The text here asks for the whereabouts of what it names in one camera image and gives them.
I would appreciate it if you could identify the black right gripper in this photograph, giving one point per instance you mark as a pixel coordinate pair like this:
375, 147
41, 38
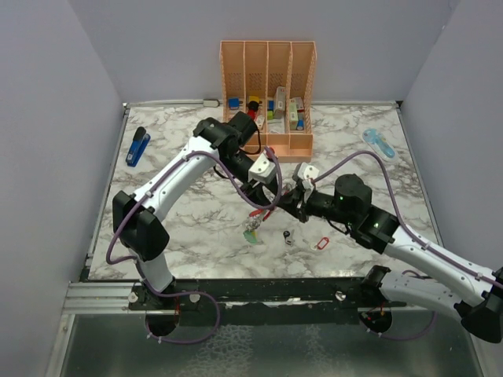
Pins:
300, 210

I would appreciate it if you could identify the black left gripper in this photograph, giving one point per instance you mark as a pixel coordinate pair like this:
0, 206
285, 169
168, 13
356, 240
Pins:
257, 192

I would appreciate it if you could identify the metal key organizer red handle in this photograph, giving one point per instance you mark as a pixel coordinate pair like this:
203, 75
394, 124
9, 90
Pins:
256, 217

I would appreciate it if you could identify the silver key with green tag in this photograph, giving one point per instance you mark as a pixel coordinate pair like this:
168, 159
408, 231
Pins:
251, 236

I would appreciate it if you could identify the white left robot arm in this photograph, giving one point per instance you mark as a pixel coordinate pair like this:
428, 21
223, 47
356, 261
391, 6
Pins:
138, 217

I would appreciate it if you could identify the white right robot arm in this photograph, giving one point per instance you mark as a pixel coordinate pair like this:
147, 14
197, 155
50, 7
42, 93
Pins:
471, 292

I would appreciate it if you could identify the red tag with key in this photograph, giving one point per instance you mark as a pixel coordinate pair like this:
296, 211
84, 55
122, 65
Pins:
319, 245

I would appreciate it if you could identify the green white box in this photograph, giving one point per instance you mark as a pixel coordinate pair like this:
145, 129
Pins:
296, 114

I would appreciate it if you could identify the blue packaged correction tape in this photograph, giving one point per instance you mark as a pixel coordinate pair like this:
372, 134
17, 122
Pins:
378, 142

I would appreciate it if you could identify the peach plastic desk organizer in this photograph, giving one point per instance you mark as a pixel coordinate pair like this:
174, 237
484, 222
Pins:
259, 78

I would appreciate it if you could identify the blue stapler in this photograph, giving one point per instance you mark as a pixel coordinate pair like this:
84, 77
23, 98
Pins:
137, 147

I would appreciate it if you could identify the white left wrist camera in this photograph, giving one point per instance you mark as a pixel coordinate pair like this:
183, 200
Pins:
263, 170

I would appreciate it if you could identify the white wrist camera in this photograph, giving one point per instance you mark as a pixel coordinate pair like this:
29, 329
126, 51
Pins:
304, 175
263, 170

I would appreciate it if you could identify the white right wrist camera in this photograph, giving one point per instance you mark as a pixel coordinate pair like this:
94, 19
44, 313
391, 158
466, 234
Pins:
304, 175

